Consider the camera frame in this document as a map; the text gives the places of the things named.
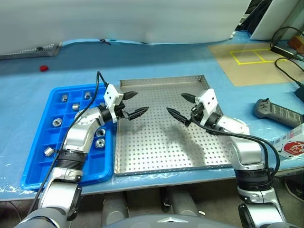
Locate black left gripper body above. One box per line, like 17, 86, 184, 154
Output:
115, 102, 130, 119

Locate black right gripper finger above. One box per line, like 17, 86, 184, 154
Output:
166, 107, 191, 125
180, 93, 197, 104

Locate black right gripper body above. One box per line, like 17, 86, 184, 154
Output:
185, 102, 205, 126

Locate perforated steel tray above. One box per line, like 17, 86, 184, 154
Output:
114, 74, 238, 177

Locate blue plastic compartment tray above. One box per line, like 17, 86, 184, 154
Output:
20, 83, 117, 190

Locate grey perforated metal tray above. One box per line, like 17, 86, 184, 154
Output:
0, 42, 61, 60

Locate brown cardboard mat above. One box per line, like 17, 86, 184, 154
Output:
207, 42, 304, 87

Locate grey remote controller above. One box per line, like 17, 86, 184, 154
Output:
255, 98, 304, 128

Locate grey rounded cylinder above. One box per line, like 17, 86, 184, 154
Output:
171, 190, 199, 217
102, 193, 129, 225

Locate black equipment pile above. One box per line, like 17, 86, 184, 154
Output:
234, 0, 257, 37

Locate white printed carton box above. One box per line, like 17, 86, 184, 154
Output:
270, 123, 304, 159

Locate black power adapter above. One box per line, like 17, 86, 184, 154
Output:
271, 45, 300, 59

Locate blue-grey rounded shell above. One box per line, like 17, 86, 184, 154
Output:
101, 214, 241, 228

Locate white board panel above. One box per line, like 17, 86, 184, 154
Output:
250, 0, 304, 41

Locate brown wooden block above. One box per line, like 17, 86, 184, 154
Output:
288, 35, 304, 51

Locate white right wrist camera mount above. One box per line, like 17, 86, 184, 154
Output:
194, 88, 218, 124

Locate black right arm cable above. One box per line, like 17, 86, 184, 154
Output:
191, 111, 281, 179

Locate small black bracket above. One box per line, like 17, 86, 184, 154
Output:
162, 187, 172, 213

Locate black thin cable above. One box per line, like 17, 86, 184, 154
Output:
275, 57, 304, 86

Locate black looped cable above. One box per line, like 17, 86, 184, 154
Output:
270, 26, 304, 57

